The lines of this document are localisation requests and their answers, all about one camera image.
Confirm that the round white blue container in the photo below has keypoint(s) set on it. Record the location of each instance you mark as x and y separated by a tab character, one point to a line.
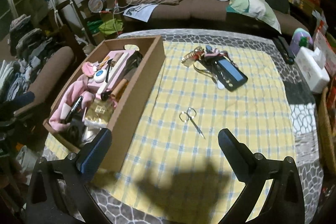
100	76

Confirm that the wicker basket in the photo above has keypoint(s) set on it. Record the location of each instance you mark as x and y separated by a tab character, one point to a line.
326	144

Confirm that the pink lollipop cookie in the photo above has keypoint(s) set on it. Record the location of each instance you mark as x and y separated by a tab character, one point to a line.
89	69

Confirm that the black remote control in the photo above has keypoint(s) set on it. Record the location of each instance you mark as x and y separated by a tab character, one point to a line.
284	49

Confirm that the white tissue dispenser box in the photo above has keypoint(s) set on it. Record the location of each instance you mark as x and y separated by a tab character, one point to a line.
315	76

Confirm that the grey stone pattern tablecloth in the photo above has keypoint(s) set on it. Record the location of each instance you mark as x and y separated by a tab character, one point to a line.
302	113

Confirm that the gold hair comb clip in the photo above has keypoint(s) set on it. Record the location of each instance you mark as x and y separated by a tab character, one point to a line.
193	56

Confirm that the black manicure kit case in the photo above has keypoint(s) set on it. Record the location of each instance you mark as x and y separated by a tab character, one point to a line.
226	71

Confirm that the black tin box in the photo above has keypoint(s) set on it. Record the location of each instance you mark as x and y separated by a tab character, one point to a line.
132	62

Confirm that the pink cloth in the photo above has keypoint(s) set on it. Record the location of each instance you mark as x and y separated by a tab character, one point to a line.
72	93

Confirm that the purple round container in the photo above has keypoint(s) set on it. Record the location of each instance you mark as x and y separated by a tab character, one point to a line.
300	38

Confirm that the green white pillow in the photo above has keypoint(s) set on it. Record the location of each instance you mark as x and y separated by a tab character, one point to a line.
258	9

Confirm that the small silver scissors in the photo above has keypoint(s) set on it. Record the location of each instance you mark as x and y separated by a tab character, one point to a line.
188	116

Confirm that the white nail file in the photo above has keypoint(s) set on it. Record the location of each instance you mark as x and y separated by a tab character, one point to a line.
220	85

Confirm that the pink tissue box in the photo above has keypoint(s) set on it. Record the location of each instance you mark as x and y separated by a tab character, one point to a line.
114	73

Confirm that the wooden roller stick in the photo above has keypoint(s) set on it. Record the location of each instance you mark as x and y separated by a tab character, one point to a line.
119	89

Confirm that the orange handled white brush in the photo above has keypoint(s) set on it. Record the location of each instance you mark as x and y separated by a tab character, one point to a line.
101	64

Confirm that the white printed paper sheet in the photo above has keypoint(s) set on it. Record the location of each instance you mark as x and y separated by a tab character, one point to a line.
140	12

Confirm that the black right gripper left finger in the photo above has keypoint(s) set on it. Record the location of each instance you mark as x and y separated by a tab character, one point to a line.
45	203

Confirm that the yellow plaid cloth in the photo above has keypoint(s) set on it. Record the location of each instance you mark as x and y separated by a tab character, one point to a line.
170	171

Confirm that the black razor tool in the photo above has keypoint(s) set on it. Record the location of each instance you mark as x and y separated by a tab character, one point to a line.
107	70

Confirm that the gold foil packet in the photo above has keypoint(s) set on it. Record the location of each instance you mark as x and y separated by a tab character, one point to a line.
99	113

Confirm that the beige cosmetic tube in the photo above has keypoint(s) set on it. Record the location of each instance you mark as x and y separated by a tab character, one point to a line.
116	58

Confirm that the small black oval case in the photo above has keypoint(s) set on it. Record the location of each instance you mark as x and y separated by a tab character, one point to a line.
105	95

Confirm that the black nail clipper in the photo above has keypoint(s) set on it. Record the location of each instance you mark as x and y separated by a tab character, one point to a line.
74	109

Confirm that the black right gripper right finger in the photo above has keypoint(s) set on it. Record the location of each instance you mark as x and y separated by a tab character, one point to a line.
284	202

